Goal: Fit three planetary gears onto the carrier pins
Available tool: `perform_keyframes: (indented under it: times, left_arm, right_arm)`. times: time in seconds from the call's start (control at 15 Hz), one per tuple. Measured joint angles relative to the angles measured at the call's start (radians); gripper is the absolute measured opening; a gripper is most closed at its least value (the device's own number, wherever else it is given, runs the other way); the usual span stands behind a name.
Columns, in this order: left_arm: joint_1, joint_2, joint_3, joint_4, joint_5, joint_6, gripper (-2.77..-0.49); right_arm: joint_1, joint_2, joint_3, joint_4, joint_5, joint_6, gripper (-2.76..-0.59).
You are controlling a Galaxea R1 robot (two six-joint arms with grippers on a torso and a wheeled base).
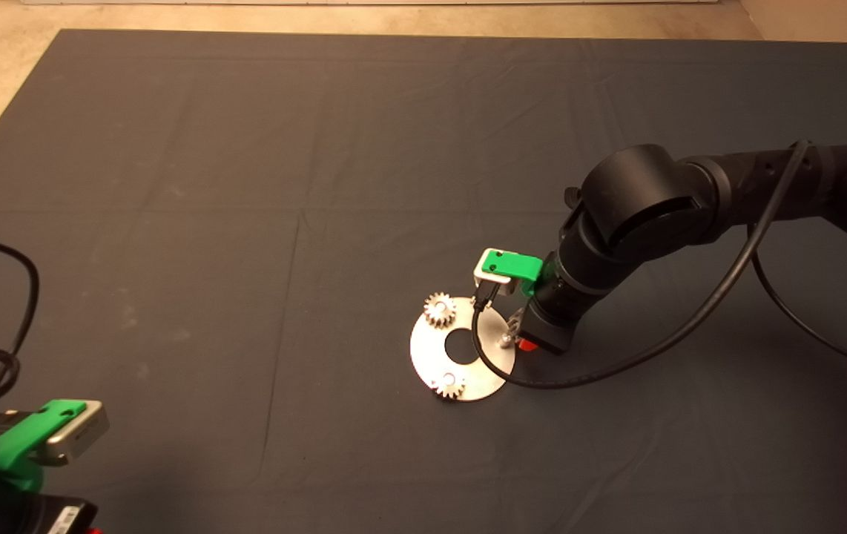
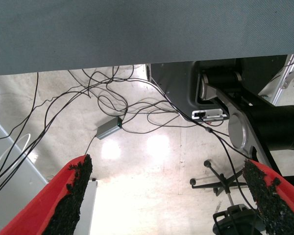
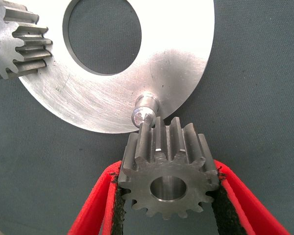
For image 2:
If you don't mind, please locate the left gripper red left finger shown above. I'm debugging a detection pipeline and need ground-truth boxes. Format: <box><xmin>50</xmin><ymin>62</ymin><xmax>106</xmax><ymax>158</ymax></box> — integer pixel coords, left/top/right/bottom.
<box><xmin>0</xmin><ymin>153</ymin><xmax>94</xmax><ymax>235</ymax></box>

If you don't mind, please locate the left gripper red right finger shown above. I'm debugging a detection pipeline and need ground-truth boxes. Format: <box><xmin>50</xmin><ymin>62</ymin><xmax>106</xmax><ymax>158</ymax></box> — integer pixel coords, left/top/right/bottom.
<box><xmin>242</xmin><ymin>159</ymin><xmax>294</xmax><ymax>235</ymax></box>

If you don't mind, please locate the white cabinet box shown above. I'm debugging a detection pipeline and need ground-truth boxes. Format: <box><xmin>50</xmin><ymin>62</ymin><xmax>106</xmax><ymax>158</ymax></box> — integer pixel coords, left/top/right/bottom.
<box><xmin>73</xmin><ymin>179</ymin><xmax>98</xmax><ymax>235</ymax></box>

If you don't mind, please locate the black plastic chair part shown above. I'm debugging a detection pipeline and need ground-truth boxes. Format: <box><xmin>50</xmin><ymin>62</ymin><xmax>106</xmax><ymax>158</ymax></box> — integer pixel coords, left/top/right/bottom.
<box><xmin>212</xmin><ymin>205</ymin><xmax>262</xmax><ymax>235</ymax></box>

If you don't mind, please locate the black office chair base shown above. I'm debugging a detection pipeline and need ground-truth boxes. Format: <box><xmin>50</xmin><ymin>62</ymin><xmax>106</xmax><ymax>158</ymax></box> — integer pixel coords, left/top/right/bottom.
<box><xmin>189</xmin><ymin>160</ymin><xmax>248</xmax><ymax>206</ymax></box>

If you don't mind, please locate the grey slanted panel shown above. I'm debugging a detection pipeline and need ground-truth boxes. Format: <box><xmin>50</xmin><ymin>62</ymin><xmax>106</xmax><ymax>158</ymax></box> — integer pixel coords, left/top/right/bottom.
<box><xmin>0</xmin><ymin>113</ymin><xmax>49</xmax><ymax>209</ymax></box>

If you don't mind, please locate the grey power adapter box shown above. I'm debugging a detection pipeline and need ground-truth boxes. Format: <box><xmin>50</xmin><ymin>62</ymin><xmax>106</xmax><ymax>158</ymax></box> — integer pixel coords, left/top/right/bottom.
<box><xmin>95</xmin><ymin>116</ymin><xmax>123</xmax><ymax>141</ymax></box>

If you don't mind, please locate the grey chassis panel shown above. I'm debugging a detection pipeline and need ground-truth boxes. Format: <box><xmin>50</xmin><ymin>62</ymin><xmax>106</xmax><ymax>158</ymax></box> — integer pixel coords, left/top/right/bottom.
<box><xmin>146</xmin><ymin>61</ymin><xmax>230</xmax><ymax>122</ymax></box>

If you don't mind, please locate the dark grey table cloth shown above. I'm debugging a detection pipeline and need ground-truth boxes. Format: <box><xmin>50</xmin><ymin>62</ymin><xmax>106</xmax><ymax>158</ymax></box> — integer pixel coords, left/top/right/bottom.
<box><xmin>0</xmin><ymin>0</ymin><xmax>294</xmax><ymax>76</ymax></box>

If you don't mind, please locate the white looped cable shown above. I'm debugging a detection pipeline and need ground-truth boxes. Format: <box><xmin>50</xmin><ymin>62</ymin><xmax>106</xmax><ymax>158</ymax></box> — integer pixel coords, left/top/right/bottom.
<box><xmin>0</xmin><ymin>133</ymin><xmax>31</xmax><ymax>178</ymax></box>

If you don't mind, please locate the thin grey adapter cable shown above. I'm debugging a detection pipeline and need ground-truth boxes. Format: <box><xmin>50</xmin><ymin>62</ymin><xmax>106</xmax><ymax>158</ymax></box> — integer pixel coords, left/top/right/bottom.
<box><xmin>84</xmin><ymin>136</ymin><xmax>98</xmax><ymax>156</ymax></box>

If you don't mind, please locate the thin black floor cable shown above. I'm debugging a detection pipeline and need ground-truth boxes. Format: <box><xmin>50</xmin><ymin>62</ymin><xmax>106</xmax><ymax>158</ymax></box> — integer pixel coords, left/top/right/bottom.
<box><xmin>0</xmin><ymin>65</ymin><xmax>135</xmax><ymax>203</ymax></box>
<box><xmin>97</xmin><ymin>84</ymin><xmax>128</xmax><ymax>116</ymax></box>
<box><xmin>0</xmin><ymin>72</ymin><xmax>39</xmax><ymax>145</ymax></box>

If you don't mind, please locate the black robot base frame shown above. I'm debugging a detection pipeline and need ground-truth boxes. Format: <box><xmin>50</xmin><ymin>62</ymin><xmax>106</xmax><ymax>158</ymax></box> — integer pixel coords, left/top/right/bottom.
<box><xmin>195</xmin><ymin>55</ymin><xmax>294</xmax><ymax>191</ymax></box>

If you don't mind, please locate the black cable with ferrite bead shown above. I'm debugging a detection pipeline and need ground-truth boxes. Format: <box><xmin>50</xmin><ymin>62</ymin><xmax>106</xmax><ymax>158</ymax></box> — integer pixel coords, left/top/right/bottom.
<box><xmin>83</xmin><ymin>68</ymin><xmax>258</xmax><ymax>211</ymax></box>

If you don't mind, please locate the aluminium profile frame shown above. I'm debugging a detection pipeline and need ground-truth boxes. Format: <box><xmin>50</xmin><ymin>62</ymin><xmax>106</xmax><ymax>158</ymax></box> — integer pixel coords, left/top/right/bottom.
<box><xmin>258</xmin><ymin>53</ymin><xmax>294</xmax><ymax>106</ymax></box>

